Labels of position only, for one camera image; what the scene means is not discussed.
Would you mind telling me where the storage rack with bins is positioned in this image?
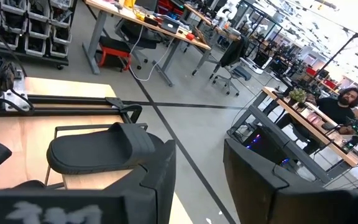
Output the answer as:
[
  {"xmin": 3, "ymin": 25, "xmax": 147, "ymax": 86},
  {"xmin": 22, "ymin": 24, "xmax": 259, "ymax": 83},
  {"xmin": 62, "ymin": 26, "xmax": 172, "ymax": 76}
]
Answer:
[{"xmin": 0, "ymin": 0, "xmax": 74, "ymax": 70}]

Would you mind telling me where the laptop on desk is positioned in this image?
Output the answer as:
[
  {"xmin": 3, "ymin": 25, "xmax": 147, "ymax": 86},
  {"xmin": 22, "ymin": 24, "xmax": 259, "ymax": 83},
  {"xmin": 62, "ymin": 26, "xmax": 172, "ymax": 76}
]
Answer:
[{"xmin": 159, "ymin": 17, "xmax": 180, "ymax": 34}]

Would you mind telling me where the grey office chair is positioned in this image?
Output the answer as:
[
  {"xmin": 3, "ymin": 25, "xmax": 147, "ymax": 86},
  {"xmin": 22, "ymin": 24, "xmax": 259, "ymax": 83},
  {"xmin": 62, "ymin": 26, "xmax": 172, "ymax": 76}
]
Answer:
[{"xmin": 209, "ymin": 36, "xmax": 253, "ymax": 96}]

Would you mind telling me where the person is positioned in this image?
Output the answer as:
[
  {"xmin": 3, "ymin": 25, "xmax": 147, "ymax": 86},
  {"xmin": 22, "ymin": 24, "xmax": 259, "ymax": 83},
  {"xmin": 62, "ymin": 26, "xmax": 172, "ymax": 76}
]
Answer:
[{"xmin": 275, "ymin": 86, "xmax": 358, "ymax": 156}]

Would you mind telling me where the wooden desk black frame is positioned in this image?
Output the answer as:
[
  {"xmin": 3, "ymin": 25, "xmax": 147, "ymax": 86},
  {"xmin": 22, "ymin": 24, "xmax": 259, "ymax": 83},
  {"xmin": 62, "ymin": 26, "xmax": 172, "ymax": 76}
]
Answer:
[{"xmin": 227, "ymin": 86, "xmax": 358, "ymax": 187}]

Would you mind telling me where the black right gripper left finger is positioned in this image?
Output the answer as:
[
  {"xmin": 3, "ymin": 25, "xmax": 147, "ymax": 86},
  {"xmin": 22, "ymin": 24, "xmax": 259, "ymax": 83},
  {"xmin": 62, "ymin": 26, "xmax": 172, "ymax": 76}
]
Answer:
[{"xmin": 0, "ymin": 139, "xmax": 177, "ymax": 224}]

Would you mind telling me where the wooden desk with grey legs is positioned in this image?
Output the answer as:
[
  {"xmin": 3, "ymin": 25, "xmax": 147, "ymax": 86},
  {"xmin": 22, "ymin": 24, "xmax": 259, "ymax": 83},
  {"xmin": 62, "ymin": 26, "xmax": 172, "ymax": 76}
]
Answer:
[{"xmin": 81, "ymin": 0, "xmax": 213, "ymax": 88}]

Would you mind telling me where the computer tower with blue lights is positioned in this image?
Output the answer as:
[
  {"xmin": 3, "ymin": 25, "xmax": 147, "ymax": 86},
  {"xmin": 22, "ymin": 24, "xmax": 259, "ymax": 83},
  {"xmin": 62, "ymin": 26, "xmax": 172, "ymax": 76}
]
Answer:
[{"xmin": 242, "ymin": 125, "xmax": 291, "ymax": 166}]

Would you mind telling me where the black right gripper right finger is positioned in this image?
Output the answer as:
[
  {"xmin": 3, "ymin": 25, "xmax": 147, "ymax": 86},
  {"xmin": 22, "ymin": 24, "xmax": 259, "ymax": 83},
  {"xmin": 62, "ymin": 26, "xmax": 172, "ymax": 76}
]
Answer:
[{"xmin": 224, "ymin": 138, "xmax": 358, "ymax": 224}]

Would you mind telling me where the white robot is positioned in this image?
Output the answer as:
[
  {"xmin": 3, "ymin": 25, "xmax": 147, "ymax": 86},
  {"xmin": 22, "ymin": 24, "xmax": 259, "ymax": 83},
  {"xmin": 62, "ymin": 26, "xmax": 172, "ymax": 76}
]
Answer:
[{"xmin": 215, "ymin": 0, "xmax": 239, "ymax": 23}]

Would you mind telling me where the wooden shelf black metal frame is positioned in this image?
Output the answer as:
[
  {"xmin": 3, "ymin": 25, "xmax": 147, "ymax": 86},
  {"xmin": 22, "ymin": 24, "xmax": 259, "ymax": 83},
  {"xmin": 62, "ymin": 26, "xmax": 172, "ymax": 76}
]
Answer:
[{"xmin": 44, "ymin": 123, "xmax": 195, "ymax": 224}]

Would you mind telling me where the black office chair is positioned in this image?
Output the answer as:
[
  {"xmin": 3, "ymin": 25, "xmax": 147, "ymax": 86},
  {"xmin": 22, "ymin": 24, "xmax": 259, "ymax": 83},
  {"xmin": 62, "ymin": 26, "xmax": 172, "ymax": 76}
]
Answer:
[{"xmin": 114, "ymin": 17, "xmax": 163, "ymax": 71}]

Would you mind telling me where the white cable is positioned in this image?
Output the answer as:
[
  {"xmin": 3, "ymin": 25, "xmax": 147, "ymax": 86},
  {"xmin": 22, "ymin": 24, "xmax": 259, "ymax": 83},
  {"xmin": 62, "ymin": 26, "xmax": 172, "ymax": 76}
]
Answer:
[{"xmin": 128, "ymin": 24, "xmax": 175, "ymax": 82}]

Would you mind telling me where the black aluminium frame rail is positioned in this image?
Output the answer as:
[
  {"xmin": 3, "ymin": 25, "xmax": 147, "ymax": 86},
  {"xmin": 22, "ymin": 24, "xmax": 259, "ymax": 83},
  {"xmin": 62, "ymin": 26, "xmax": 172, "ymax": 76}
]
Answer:
[{"xmin": 0, "ymin": 95, "xmax": 143, "ymax": 124}]

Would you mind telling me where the red stool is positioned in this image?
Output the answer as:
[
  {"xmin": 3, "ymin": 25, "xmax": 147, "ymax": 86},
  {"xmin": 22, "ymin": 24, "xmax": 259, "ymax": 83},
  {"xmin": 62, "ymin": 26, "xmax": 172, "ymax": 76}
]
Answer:
[{"xmin": 97, "ymin": 35, "xmax": 132, "ymax": 72}]

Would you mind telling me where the wooden lab desk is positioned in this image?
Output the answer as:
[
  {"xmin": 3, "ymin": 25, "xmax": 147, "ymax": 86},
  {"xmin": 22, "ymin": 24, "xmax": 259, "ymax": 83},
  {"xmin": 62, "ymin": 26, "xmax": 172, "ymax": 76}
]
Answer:
[{"xmin": 183, "ymin": 2, "xmax": 242, "ymax": 77}]

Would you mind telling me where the small potted plant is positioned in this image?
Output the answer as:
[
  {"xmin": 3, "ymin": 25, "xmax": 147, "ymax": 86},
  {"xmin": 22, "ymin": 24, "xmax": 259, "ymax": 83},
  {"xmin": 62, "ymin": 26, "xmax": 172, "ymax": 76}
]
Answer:
[{"xmin": 288, "ymin": 88, "xmax": 308, "ymax": 106}]

